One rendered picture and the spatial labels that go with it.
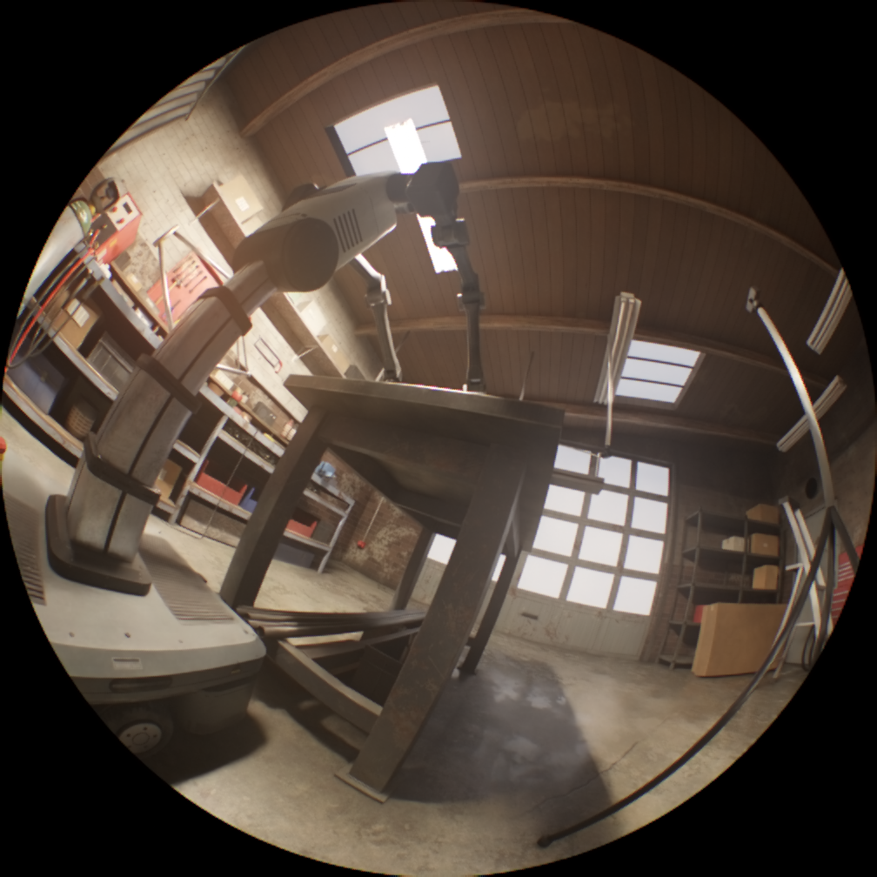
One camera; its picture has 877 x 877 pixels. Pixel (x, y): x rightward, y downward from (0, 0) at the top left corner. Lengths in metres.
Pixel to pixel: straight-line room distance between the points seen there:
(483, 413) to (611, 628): 3.70
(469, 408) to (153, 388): 0.55
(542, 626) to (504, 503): 3.34
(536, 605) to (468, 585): 3.28
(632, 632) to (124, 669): 4.16
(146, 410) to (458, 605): 0.60
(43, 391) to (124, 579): 1.41
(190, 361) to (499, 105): 2.35
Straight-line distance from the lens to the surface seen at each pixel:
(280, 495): 0.81
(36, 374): 1.87
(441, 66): 2.59
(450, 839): 0.74
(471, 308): 1.15
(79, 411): 1.86
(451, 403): 0.54
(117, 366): 1.78
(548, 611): 3.80
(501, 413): 0.51
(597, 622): 3.94
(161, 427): 0.52
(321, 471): 2.45
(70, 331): 1.81
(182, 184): 2.95
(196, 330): 0.53
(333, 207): 0.67
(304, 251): 0.59
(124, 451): 0.51
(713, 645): 3.57
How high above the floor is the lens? 0.56
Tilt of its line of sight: 24 degrees up
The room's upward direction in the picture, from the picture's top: 24 degrees clockwise
